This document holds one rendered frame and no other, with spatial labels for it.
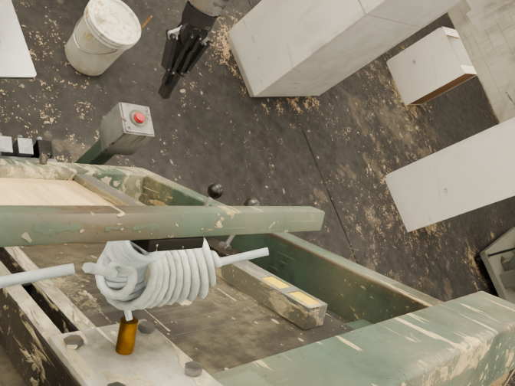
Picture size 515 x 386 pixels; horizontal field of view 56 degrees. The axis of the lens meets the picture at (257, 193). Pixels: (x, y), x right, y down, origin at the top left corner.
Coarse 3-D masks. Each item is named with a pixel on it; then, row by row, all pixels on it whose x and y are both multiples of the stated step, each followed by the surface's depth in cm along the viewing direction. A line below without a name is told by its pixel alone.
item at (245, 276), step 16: (80, 176) 144; (96, 192) 135; (112, 192) 132; (224, 272) 96; (240, 272) 92; (256, 272) 92; (240, 288) 92; (256, 288) 89; (272, 288) 86; (288, 288) 87; (272, 304) 86; (288, 304) 83; (304, 304) 81; (320, 304) 83; (304, 320) 81; (320, 320) 83
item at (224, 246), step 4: (244, 200) 101; (248, 200) 100; (252, 200) 100; (256, 200) 101; (244, 204) 100; (248, 204) 100; (252, 204) 100; (256, 204) 100; (232, 236) 100; (228, 240) 99; (220, 244) 99; (224, 244) 99; (228, 244) 99; (220, 248) 99; (224, 248) 98; (228, 248) 99
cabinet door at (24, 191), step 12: (0, 180) 129; (12, 180) 132; (24, 180) 134; (36, 180) 137; (48, 180) 140; (60, 180) 143; (0, 192) 119; (12, 192) 121; (24, 192) 123; (36, 192) 125; (48, 192) 128; (60, 192) 130; (72, 192) 132; (84, 192) 134; (0, 204) 109; (12, 204) 111; (24, 204) 113; (36, 204) 115; (48, 204) 117; (60, 204) 119; (72, 204) 121; (84, 204) 123; (96, 204) 124; (108, 204) 127
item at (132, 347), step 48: (144, 240) 34; (192, 240) 36; (48, 288) 61; (144, 288) 44; (0, 336) 59; (48, 336) 50; (96, 336) 45; (144, 336) 47; (48, 384) 48; (96, 384) 38; (144, 384) 39; (192, 384) 41
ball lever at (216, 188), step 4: (212, 184) 109; (216, 184) 109; (220, 184) 110; (208, 188) 108; (212, 188) 108; (216, 188) 108; (220, 188) 108; (208, 192) 108; (212, 192) 108; (216, 192) 108; (220, 192) 108; (212, 196) 108; (216, 196) 108; (220, 196) 109; (208, 200) 109; (204, 204) 109; (208, 204) 109
